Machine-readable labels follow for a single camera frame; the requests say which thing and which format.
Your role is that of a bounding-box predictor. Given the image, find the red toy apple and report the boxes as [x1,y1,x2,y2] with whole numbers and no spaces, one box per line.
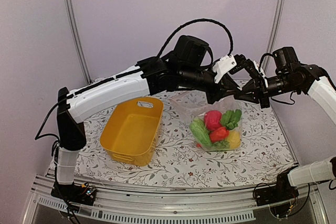
[204,110,222,131]

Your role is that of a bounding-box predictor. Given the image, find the clear zip top bag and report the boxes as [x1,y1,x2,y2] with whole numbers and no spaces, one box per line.
[170,91,243,152]

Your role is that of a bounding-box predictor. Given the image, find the left black cable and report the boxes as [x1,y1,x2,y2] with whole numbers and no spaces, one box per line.
[154,18,234,62]

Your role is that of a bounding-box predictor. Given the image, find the green toy grapes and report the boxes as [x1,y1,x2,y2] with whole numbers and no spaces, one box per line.
[211,141,230,151]

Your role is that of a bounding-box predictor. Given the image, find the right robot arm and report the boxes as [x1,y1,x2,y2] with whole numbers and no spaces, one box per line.
[229,47,335,201]

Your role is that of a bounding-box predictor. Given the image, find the aluminium frame post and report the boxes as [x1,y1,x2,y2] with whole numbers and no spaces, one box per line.
[64,0,92,83]
[264,0,289,70]

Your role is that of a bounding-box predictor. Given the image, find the yellow plastic basket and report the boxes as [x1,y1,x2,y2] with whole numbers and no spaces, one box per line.
[100,97,164,166]

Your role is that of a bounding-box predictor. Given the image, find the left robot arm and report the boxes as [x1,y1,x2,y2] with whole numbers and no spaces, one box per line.
[53,35,239,200]

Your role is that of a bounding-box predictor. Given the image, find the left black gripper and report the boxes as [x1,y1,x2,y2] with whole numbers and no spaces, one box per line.
[180,62,241,104]

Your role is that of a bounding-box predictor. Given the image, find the left aluminium frame post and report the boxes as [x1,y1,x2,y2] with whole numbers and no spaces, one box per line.
[64,0,92,83]

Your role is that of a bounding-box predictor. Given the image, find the green toy lettuce leaf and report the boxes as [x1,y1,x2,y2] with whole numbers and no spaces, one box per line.
[220,109,242,130]

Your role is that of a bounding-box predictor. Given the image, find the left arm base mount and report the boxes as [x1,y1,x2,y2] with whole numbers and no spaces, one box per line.
[51,183,97,206]

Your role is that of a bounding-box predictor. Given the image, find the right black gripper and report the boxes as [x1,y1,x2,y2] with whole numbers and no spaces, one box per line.
[234,71,299,109]

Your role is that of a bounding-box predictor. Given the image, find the yellow toy lemon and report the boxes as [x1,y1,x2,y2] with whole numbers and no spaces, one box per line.
[226,131,241,149]

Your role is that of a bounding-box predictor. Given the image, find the floral table mat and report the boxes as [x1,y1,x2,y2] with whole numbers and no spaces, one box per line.
[50,77,296,189]

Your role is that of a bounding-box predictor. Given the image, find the black cable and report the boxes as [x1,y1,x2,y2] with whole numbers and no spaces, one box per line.
[154,18,234,62]
[259,52,336,105]

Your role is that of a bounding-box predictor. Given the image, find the red toy tomato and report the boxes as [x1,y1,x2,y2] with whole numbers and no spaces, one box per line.
[209,126,229,143]

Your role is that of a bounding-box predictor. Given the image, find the green toy cucumber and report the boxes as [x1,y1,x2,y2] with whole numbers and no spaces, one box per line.
[190,118,212,147]

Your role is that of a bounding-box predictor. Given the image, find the right aluminium frame post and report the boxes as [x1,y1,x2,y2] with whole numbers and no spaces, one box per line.
[264,0,289,70]

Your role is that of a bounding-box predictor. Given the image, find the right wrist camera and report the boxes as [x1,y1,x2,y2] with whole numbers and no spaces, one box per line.
[244,59,266,80]

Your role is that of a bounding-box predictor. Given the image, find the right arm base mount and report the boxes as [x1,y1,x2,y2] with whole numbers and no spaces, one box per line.
[253,169,299,219]

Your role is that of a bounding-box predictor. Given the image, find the right black cable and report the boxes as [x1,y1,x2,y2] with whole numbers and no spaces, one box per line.
[259,52,336,105]

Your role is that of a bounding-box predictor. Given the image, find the front aluminium rail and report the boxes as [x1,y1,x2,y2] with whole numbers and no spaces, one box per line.
[23,173,331,223]

